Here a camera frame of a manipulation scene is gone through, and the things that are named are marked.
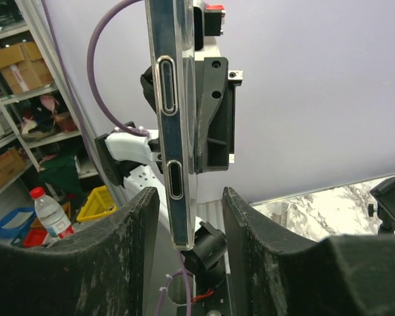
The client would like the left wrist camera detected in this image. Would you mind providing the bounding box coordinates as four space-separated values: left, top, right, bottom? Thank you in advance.
193 1 226 61

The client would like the phone stand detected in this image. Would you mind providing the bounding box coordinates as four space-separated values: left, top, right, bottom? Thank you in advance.
368 176 395 234

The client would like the plastic water bottle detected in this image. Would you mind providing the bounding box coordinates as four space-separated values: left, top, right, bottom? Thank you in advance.
30 187 74 239

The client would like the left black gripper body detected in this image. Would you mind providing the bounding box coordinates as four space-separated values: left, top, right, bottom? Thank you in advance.
194 57 243 173

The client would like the upper cardboard box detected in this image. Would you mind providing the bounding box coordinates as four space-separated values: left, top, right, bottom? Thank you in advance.
0 41 54 95

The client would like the lower cardboard box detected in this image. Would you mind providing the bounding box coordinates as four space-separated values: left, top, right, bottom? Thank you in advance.
0 147 26 189

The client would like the cardboard box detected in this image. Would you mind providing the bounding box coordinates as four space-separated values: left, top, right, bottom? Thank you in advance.
0 147 26 189
0 41 54 95

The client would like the blue plastic tray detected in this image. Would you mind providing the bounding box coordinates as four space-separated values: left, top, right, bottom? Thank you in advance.
0 207 36 239

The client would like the black phone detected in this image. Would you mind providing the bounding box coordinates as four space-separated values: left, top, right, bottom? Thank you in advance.
145 1 198 251

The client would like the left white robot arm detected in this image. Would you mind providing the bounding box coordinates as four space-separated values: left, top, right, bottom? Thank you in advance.
95 57 243 289

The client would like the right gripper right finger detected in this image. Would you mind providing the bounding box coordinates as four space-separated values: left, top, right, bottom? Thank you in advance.
223 187 395 315

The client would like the metal storage shelf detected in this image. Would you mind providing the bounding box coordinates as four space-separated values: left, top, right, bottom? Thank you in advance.
0 0 99 205

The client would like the red plastic tray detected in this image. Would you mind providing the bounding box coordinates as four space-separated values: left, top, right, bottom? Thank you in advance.
22 228 48 248

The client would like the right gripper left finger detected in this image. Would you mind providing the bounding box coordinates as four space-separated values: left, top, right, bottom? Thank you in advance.
0 187 159 315

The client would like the yellow plastic crate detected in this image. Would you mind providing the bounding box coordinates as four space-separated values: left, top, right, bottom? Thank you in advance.
76 186 118 223

